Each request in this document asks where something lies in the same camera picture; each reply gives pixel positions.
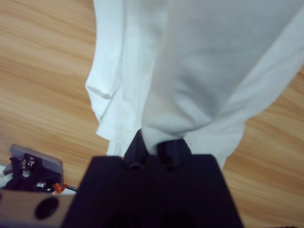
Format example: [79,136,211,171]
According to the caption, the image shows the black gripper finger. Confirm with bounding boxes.
[123,129,151,171]
[156,138,193,170]

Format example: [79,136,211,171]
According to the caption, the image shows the white T-shirt with black print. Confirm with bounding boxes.
[85,0,304,170]

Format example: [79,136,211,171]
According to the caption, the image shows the white mounting block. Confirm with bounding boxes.
[0,143,64,183]

